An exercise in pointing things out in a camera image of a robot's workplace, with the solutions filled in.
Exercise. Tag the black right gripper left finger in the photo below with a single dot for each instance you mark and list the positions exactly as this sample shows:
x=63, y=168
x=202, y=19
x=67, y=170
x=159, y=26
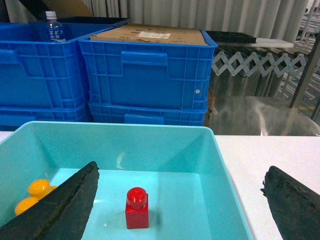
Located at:
x=62, y=214

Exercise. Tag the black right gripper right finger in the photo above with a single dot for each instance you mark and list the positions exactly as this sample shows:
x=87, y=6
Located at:
x=294, y=207

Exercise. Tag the red toy block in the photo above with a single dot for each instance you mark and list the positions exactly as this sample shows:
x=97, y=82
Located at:
x=137, y=209

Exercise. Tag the yellow toy block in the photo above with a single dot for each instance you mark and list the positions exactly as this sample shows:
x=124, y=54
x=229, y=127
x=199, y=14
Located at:
x=37, y=190

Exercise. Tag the teal plastic tray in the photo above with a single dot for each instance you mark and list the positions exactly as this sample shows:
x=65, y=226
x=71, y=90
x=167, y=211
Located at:
x=190, y=192

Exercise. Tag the blue crate lower left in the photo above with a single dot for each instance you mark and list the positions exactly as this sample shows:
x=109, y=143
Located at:
x=12, y=118

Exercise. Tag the blue crate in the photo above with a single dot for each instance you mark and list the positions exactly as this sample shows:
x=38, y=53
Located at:
x=149, y=75
x=37, y=73
x=12, y=118
x=119, y=114

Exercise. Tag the expandable roller conveyor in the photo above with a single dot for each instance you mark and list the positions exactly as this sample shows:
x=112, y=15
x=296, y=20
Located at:
x=258, y=71

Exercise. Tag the blue crate upper left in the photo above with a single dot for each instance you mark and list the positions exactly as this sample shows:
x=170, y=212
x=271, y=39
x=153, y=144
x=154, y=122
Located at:
x=37, y=73

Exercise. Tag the blue crate lower right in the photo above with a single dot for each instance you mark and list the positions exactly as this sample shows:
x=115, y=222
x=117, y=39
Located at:
x=119, y=114

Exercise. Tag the blue crate upper right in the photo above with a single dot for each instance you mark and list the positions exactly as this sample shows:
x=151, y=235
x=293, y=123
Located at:
x=149, y=75

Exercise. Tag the clear water bottle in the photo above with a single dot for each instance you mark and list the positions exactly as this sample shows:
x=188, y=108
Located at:
x=54, y=30

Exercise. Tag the black tray on conveyor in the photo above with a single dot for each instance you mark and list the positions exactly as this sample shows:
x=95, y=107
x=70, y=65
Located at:
x=231, y=37

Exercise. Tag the brown cardboard sheet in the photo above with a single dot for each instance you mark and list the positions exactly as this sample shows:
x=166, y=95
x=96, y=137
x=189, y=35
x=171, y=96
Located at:
x=142, y=33

